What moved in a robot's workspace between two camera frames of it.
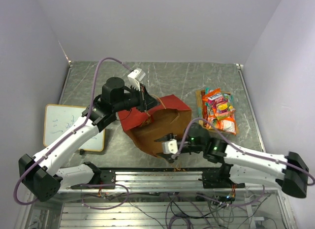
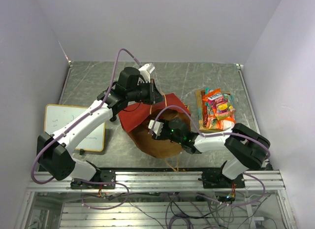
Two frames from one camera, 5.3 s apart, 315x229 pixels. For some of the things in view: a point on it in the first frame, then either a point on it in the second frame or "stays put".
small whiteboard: (58, 118) stays put
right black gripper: (170, 136) to (166, 123)
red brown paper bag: (172, 116) stays put
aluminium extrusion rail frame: (174, 181) stays put
